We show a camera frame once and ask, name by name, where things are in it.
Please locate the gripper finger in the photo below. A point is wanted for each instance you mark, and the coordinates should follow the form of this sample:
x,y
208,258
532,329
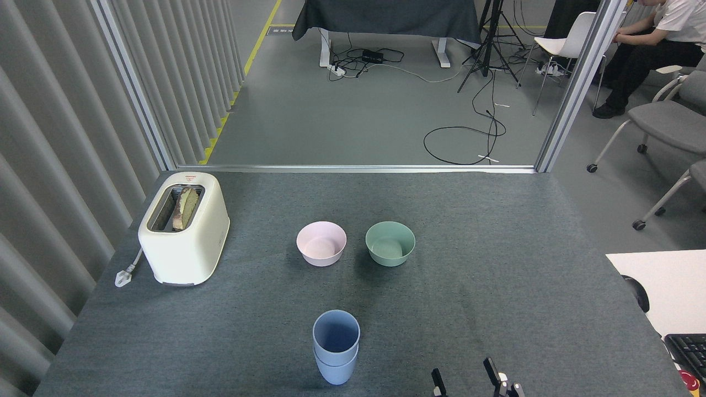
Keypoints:
x,y
438,383
492,372

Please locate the blue plastic cup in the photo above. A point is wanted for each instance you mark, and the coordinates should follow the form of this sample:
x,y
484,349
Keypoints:
x,y
336,374
336,355

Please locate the green bowl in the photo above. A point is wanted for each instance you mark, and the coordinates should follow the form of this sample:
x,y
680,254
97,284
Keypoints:
x,y
390,260

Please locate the black computer mouse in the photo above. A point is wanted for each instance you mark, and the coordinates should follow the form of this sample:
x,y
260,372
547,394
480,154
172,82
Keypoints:
x,y
640,293

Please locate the pink bowl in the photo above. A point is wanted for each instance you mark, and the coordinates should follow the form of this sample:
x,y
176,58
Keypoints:
x,y
321,258

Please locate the red button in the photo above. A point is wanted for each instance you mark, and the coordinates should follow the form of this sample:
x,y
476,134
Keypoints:
x,y
689,380

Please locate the black keyboard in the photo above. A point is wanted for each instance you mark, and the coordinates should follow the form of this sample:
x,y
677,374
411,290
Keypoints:
x,y
689,350

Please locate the white desk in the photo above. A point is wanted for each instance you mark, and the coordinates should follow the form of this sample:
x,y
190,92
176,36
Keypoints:
x,y
673,286

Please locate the cream toaster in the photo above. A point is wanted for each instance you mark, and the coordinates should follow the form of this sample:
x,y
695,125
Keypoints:
x,y
187,251

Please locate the grey office chair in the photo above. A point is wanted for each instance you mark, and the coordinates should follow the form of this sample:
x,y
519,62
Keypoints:
x,y
662,121
698,173

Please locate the bread slice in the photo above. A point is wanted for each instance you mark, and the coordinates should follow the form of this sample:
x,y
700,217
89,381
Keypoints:
x,y
185,208

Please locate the white power strip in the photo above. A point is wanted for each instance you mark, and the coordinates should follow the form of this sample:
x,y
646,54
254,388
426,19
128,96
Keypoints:
x,y
549,69
336,69

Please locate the black tripod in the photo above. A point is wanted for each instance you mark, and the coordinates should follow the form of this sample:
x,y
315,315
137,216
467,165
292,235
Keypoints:
x,y
490,44

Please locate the white toaster plug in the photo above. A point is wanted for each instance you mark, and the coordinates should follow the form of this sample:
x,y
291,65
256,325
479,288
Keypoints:
x,y
123,277

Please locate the black power adapter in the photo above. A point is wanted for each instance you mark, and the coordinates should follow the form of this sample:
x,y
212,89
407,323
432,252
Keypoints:
x,y
372,55

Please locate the white chair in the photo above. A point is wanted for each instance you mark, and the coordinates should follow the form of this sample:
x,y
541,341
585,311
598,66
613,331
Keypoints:
x,y
568,41

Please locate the person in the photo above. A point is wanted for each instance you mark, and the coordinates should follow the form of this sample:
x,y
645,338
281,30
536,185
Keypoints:
x,y
645,52

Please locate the table with dark cloth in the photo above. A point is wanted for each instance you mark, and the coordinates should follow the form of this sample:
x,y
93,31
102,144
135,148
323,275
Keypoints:
x,y
386,16

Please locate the silver frame rail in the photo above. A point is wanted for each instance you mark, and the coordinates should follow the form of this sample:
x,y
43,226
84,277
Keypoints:
x,y
358,168

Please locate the silver frame post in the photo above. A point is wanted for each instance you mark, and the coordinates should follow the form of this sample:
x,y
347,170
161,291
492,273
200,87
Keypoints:
x,y
132,82
579,82

